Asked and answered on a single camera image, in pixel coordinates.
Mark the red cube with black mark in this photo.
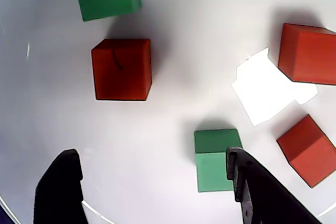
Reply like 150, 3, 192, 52
91, 38, 153, 101

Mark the white round plate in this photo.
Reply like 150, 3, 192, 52
0, 0, 336, 224

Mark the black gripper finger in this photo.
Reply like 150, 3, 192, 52
226, 146, 323, 224
33, 148, 89, 224

